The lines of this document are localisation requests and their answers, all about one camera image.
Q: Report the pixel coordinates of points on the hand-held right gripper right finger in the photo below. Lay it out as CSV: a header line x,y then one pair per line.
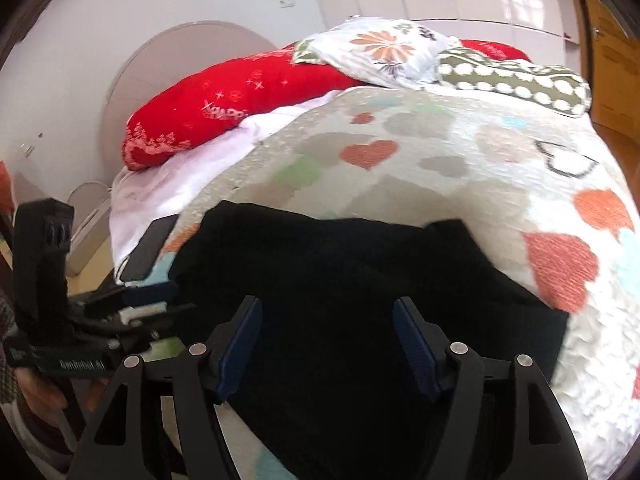
x,y
417,355

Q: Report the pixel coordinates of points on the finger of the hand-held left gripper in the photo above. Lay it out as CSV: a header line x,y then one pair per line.
x,y
150,294
147,255

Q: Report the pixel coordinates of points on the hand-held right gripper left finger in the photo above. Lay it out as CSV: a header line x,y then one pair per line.
x,y
240,350

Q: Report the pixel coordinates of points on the black pants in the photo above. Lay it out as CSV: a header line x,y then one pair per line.
x,y
340,270

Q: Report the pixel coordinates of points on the person's left hand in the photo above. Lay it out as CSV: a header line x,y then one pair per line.
x,y
42,392

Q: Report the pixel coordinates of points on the white bedside cabinet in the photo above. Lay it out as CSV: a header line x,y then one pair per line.
x,y
87,230

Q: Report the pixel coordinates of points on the red printed pillow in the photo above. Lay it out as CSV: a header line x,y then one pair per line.
x,y
495,50
225,95

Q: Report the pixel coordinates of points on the beige rounded headboard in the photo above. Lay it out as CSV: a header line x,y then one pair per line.
x,y
150,60

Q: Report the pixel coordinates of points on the quilted heart-print bedspread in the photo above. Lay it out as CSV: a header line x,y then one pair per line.
x,y
450,160

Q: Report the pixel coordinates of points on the olive hedgehog-print bolster pillow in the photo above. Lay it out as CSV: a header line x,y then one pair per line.
x,y
525,85

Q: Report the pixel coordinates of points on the floral print pillow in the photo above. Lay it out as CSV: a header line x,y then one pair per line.
x,y
380,47

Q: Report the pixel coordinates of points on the wooden door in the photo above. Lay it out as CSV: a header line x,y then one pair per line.
x,y
615,60

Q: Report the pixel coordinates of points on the white wall socket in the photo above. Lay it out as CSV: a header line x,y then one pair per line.
x,y
286,3

